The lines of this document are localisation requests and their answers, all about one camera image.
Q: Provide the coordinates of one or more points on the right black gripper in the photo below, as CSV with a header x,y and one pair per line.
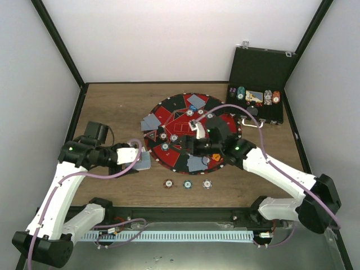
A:
x,y
185,139

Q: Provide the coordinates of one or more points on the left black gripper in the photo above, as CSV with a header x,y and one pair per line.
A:
x,y
113,171

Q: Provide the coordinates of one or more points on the blue card seat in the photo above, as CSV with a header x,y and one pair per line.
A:
x,y
197,163
198,101
152,121

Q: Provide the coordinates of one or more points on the orange round blind button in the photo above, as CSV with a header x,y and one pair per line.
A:
x,y
216,157

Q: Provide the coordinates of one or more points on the teal poker chip stack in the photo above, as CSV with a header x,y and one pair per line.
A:
x,y
187,184

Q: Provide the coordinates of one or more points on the red poker chip stack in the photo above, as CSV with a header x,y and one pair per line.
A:
x,y
168,184

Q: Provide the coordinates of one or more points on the dealt blue playing card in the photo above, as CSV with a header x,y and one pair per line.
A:
x,y
146,127

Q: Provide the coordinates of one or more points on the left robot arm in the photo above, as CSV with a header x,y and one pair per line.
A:
x,y
50,238

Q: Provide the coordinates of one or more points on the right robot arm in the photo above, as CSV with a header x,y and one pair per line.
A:
x,y
314,201

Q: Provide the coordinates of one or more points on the round red black poker mat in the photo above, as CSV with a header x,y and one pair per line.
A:
x,y
174,120

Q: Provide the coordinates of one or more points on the purple chips in case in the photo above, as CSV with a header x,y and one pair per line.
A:
x,y
232,92

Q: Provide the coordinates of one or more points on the black round button in case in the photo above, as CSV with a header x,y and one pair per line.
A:
x,y
252,110

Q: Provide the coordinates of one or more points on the teal chips in case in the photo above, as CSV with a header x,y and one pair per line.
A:
x,y
240,93

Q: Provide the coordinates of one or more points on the card box in case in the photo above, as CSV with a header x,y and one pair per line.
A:
x,y
253,96

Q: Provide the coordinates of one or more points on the grey chips in case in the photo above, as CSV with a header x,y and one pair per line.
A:
x,y
267,97

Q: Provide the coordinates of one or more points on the black poker chip case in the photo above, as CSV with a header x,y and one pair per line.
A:
x,y
258,69

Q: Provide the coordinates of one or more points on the orange chips in case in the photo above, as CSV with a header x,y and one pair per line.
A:
x,y
276,97

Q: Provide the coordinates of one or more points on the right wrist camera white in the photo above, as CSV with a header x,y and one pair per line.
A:
x,y
198,128

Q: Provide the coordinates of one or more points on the light blue slotted rail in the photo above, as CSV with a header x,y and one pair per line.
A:
x,y
173,236

